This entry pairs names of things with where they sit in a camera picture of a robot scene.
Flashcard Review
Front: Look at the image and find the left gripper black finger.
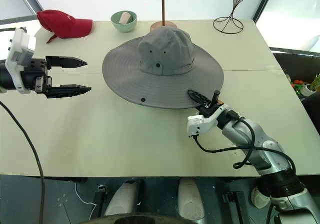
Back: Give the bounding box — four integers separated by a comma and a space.
44, 84, 92, 100
45, 56, 88, 70

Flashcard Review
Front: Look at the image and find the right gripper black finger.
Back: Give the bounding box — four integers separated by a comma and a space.
187, 90, 212, 108

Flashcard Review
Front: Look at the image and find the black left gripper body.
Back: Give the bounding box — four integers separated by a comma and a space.
21, 58, 53, 94

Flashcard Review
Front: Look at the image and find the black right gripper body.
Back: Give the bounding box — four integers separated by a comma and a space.
197, 90, 224, 117

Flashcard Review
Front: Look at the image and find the grey wide-brim sun hat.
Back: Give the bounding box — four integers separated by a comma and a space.
102, 26, 225, 110

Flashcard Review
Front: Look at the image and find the red baseball cap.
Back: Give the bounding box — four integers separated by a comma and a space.
36, 9, 94, 45

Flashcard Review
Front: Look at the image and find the wooden hat stand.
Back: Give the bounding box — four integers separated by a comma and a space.
149, 0, 179, 32

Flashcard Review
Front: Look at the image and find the light green bowl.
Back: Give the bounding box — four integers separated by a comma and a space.
110, 10, 139, 33

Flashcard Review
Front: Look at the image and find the pale pink block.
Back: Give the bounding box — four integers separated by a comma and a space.
118, 12, 133, 25

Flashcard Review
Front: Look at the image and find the white rounded shape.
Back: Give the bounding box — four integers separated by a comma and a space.
103, 183, 138, 217
177, 178, 208, 218

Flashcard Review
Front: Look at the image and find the orange and green small ornament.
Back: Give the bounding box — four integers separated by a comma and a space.
290, 79, 305, 95

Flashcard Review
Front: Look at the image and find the white rounded plastic housing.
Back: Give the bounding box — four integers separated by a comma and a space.
250, 185, 273, 209

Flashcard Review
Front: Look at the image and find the small white potted plant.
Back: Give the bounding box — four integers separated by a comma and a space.
303, 74, 320, 94

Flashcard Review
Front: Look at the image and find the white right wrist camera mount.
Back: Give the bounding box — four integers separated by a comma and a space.
187, 104, 230, 138

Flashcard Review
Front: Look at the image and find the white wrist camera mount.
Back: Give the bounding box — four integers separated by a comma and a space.
187, 104, 230, 138
5, 28, 37, 95

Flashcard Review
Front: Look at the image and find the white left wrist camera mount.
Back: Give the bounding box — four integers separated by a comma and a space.
5, 28, 37, 95

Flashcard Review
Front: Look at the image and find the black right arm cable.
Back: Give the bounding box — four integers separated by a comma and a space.
192, 110, 298, 224

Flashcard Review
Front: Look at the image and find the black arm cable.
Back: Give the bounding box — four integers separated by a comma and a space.
0, 100, 45, 224
192, 110, 298, 224

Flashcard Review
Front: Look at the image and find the dark left wrist camera cable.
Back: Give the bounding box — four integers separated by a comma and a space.
0, 27, 27, 33

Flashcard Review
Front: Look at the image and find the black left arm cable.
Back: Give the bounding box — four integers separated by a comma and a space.
0, 100, 45, 224

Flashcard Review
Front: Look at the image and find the dark wire display stand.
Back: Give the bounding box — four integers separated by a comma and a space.
212, 0, 244, 35

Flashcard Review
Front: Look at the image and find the black table frame bracket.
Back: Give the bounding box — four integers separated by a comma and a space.
221, 190, 248, 217
92, 183, 110, 217

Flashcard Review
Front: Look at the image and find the grey metal rail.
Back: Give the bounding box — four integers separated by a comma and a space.
268, 46, 320, 56

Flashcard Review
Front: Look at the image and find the thin white cord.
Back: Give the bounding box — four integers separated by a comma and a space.
74, 182, 98, 207

